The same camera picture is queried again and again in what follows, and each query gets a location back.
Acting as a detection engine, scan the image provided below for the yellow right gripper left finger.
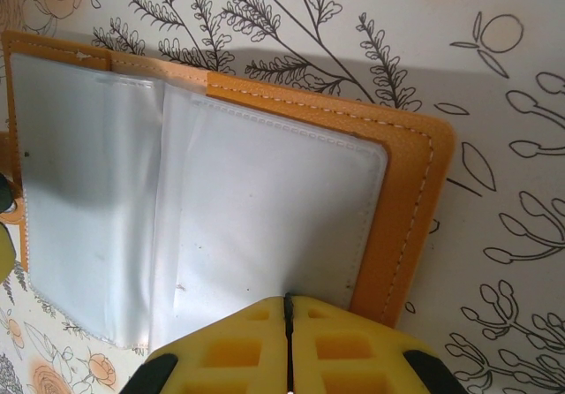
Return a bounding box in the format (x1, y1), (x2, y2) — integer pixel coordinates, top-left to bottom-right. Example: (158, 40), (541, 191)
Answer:
(127, 294), (291, 394)

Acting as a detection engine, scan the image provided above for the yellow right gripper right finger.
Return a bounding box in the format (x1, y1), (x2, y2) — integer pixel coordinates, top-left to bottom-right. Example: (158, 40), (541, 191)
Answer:
(288, 294), (456, 394)

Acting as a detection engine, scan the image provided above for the orange leather card holder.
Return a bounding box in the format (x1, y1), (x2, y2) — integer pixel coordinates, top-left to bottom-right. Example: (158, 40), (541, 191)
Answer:
(0, 29), (456, 352)

